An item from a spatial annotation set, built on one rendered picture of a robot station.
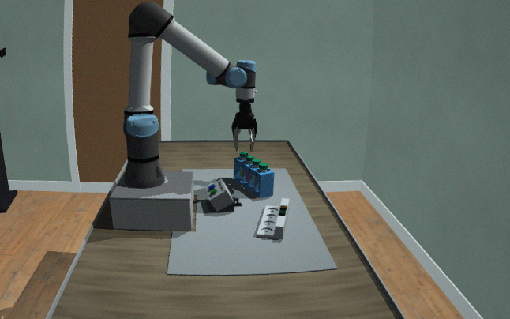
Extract blue four-tube rack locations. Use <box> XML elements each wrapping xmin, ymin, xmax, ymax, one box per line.
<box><xmin>234</xmin><ymin>157</ymin><xmax>274</xmax><ymax>198</ymax></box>

